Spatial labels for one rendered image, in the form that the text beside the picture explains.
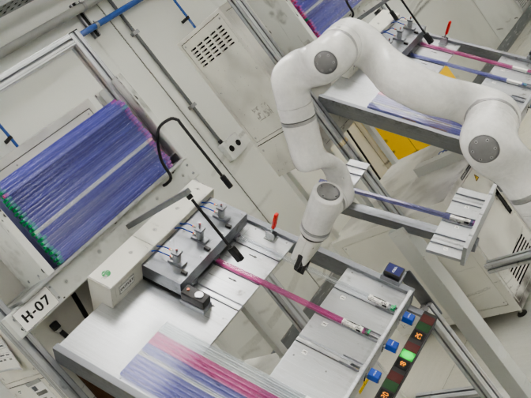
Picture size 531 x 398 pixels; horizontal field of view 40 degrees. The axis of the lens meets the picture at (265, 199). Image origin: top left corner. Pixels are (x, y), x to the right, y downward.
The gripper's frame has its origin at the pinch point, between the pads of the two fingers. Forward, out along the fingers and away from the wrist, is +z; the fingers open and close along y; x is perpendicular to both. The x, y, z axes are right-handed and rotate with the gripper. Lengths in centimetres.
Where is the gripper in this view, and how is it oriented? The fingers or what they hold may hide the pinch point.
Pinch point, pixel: (302, 264)
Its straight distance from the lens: 213.5
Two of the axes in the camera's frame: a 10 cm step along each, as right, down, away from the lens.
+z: -1.8, 6.7, 7.2
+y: -5.2, 5.6, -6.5
